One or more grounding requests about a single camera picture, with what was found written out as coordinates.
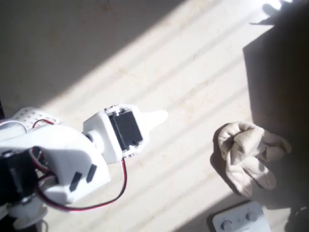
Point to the white printed robot arm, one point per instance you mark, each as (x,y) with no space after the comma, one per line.
(65,149)

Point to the white device with two knobs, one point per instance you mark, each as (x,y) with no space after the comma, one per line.
(239,220)

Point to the white perforated base plate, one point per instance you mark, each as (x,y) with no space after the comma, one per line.
(29,113)

